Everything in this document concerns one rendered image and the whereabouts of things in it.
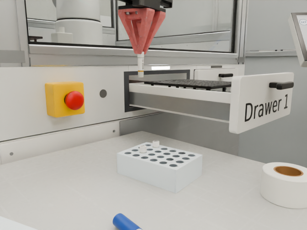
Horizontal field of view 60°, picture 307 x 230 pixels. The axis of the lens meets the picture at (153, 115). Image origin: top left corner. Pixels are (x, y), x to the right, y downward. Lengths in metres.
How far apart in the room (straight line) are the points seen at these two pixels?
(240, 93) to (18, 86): 0.44
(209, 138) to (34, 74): 0.72
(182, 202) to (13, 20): 0.46
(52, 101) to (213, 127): 0.70
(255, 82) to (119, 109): 0.36
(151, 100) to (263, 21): 1.84
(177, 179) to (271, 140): 2.06
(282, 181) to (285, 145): 2.01
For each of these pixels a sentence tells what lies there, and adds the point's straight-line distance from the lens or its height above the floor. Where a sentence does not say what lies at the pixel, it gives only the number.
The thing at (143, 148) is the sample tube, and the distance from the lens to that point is 0.47.
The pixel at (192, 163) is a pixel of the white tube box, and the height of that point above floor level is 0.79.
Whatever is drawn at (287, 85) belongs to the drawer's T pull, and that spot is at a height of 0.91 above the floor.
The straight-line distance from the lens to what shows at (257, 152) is 2.51.
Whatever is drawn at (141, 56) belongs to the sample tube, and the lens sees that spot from 0.49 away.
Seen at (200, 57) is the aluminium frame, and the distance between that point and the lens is 0.99.
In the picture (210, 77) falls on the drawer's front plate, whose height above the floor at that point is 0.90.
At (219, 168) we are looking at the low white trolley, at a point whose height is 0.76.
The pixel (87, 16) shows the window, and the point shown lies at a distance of 0.70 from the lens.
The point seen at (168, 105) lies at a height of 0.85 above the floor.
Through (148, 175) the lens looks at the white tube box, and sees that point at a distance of 0.44.
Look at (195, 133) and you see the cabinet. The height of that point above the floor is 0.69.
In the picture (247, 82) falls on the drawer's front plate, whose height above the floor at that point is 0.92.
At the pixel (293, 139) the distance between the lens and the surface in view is 2.38.
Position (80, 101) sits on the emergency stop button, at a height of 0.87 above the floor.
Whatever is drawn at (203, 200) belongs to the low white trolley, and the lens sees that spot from 0.41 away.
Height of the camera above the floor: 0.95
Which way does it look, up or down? 11 degrees down
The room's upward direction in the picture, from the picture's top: straight up
